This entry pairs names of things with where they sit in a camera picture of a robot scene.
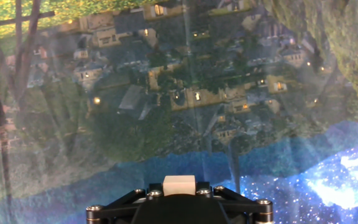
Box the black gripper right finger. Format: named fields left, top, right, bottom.
left=195, top=182, right=274, bottom=224

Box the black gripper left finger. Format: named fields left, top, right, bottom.
left=85, top=182, right=164, bottom=224

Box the galaxy and landscape printed cloth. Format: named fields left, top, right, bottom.
left=0, top=0, right=358, bottom=224

